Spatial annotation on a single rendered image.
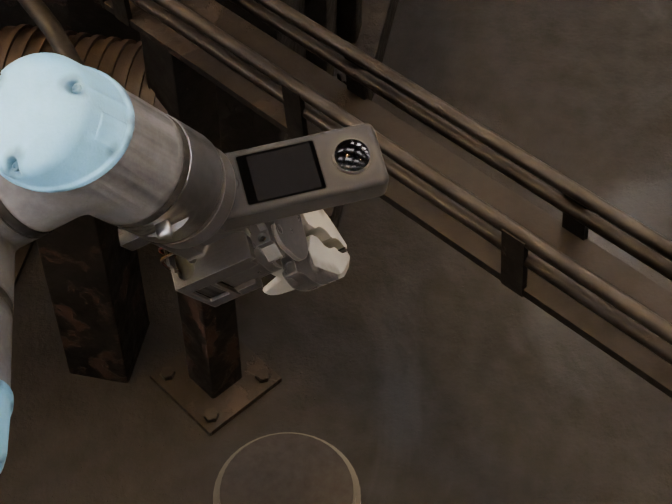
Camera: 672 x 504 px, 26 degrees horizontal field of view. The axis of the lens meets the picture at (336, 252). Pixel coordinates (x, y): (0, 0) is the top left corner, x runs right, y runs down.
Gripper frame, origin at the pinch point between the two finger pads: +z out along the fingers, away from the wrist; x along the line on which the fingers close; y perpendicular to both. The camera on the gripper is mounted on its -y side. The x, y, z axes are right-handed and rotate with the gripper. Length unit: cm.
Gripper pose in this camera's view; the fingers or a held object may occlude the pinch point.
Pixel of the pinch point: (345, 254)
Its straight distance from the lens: 108.7
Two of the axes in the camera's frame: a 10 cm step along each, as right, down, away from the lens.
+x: 2.4, 8.9, -3.8
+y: -8.6, 3.8, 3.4
